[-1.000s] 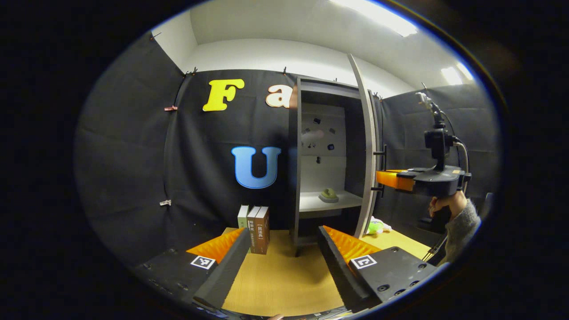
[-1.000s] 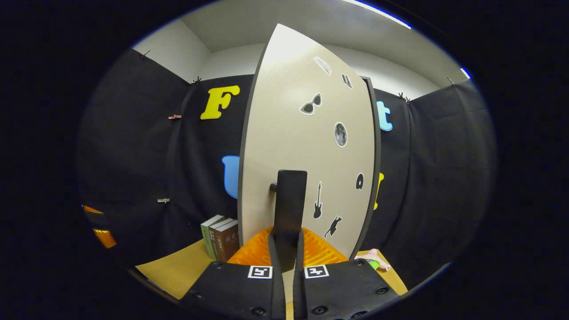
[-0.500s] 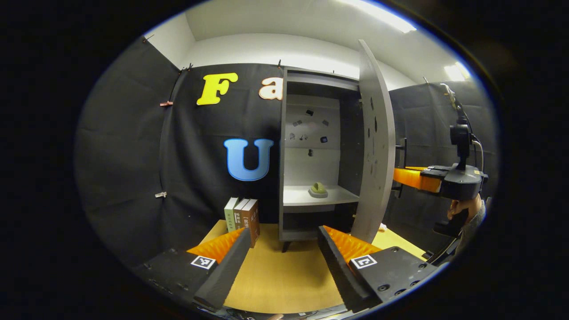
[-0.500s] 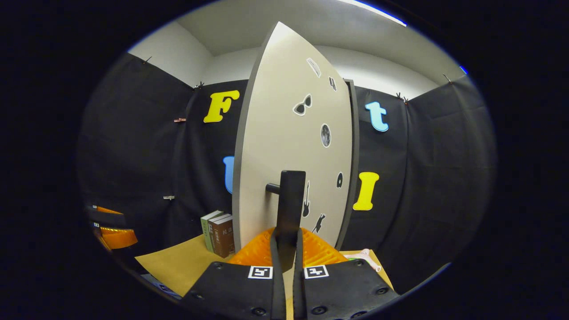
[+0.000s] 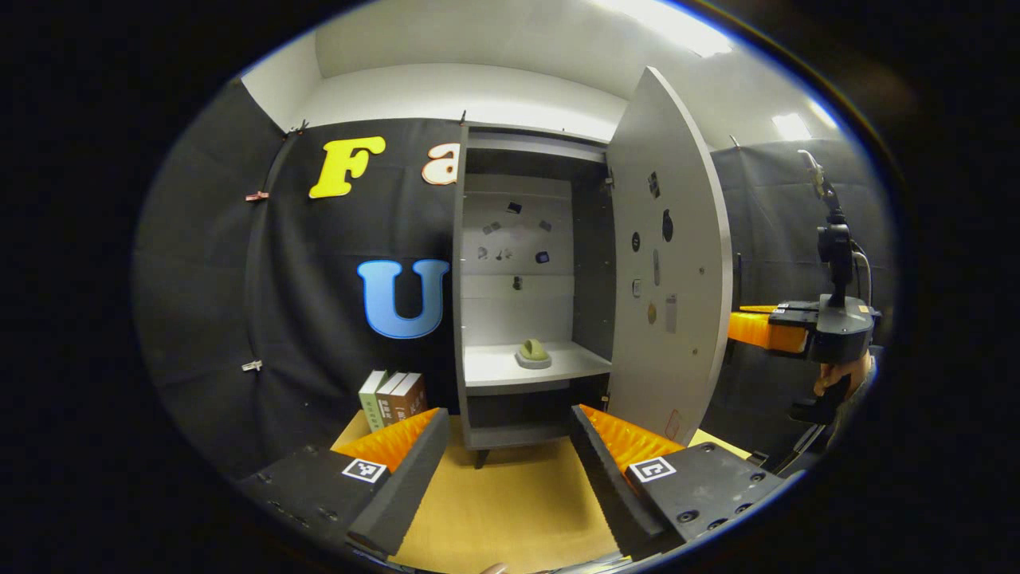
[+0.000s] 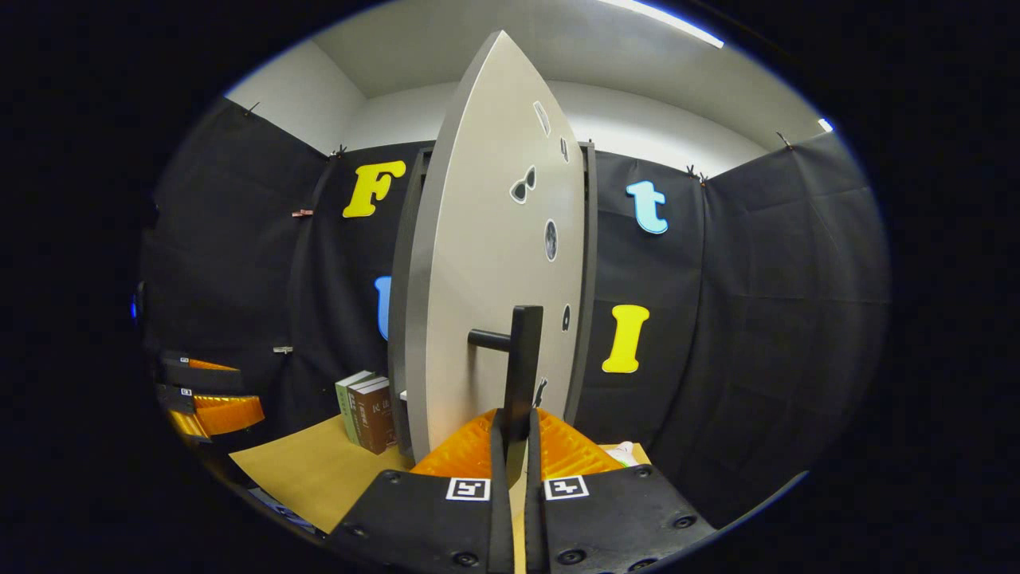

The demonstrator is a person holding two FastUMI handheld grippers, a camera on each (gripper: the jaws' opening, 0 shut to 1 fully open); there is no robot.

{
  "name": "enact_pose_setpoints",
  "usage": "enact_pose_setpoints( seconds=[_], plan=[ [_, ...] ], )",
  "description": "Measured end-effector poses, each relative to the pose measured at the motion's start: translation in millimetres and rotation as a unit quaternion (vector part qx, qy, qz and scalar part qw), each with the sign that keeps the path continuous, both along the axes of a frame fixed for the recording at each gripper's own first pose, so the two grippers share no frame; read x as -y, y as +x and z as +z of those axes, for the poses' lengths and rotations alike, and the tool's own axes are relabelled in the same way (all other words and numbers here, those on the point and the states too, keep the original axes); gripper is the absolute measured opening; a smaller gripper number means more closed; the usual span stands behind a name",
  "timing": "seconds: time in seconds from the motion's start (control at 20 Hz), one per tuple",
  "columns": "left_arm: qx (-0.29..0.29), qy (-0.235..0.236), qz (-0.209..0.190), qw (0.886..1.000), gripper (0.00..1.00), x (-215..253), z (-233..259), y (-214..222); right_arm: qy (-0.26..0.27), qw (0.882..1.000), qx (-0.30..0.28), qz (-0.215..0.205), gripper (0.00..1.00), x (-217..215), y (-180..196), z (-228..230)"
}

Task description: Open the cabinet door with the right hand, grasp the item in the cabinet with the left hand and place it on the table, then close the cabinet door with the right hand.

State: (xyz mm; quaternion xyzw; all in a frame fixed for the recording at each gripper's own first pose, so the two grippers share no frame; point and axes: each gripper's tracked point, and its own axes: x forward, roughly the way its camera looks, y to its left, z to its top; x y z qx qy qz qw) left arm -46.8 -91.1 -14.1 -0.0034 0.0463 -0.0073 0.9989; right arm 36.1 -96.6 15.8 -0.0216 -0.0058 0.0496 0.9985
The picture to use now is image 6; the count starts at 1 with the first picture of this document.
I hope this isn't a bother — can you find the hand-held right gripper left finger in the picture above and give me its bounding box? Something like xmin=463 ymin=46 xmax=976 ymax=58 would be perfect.
xmin=325 ymin=408 xmax=516 ymax=574

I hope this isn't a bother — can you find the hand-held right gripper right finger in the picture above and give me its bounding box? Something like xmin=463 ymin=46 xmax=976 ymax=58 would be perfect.
xmin=524 ymin=407 xmax=719 ymax=574

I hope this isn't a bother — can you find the black door handle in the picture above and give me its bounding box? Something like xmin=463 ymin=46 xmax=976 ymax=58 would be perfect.
xmin=467 ymin=305 xmax=545 ymax=489

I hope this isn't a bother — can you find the beige cabinet door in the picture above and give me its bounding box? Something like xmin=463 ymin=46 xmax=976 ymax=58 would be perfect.
xmin=404 ymin=29 xmax=588 ymax=465

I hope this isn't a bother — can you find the grey cabinet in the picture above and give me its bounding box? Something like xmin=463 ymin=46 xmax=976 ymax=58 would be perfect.
xmin=387 ymin=141 xmax=599 ymax=463

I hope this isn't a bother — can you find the brown book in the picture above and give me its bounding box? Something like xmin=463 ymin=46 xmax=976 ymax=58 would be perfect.
xmin=345 ymin=374 xmax=390 ymax=452
xmin=355 ymin=378 xmax=398 ymax=456

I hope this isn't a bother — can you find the green book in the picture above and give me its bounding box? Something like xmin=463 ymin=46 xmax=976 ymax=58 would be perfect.
xmin=335 ymin=369 xmax=376 ymax=446

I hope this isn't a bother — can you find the black backdrop cloth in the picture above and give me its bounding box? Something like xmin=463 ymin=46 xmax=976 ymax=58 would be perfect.
xmin=139 ymin=96 xmax=892 ymax=533

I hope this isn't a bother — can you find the large ceiling light panel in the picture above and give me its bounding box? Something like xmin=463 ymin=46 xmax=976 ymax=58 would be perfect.
xmin=596 ymin=0 xmax=728 ymax=50

